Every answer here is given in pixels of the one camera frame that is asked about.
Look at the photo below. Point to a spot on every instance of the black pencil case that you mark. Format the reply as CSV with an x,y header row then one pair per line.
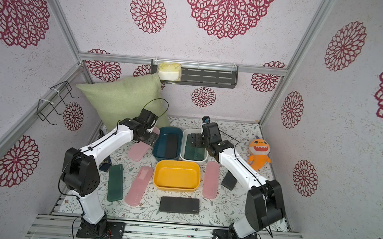
x,y
171,151
229,181
179,205

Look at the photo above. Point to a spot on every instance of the dark teal storage box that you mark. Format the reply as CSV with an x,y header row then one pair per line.
x,y
160,145

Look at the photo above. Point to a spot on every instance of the light green pillow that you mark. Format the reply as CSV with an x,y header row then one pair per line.
x,y
115,101

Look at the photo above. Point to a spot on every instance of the yellow storage box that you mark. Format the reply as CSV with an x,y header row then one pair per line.
x,y
178,176

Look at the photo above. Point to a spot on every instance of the orange shark plush toy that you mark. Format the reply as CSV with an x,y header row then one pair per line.
x,y
259,150

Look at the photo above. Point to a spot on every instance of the white storage box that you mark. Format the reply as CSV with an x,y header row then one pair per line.
x,y
185,133

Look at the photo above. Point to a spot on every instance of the dark wall shelf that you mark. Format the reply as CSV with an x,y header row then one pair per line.
x,y
204,74

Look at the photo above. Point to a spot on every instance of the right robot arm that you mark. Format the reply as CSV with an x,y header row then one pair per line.
x,y
264,203

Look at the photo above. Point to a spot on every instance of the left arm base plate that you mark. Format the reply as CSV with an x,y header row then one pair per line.
x,y
112,230

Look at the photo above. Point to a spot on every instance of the yellow white sponge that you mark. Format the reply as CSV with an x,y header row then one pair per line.
x,y
169,71

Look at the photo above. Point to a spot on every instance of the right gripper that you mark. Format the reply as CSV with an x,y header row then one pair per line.
x,y
200,142

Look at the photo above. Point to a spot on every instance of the black pencil case front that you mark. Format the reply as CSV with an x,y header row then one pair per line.
x,y
179,205

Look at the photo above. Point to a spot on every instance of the floral table mat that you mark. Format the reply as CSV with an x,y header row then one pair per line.
x,y
226,208

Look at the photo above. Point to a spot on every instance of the green pencil case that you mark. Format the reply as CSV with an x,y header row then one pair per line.
x,y
115,183
199,154
190,150

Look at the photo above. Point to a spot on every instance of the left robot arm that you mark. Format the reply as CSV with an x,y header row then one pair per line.
x,y
80,171

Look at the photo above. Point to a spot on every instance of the black wire wall rack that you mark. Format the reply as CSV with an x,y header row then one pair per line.
x,y
46,107

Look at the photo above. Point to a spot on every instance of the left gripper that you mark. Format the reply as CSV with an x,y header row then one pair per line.
x,y
153,139

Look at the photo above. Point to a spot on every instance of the pink pencil case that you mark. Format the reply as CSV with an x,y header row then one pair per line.
x,y
139,186
211,180
138,151

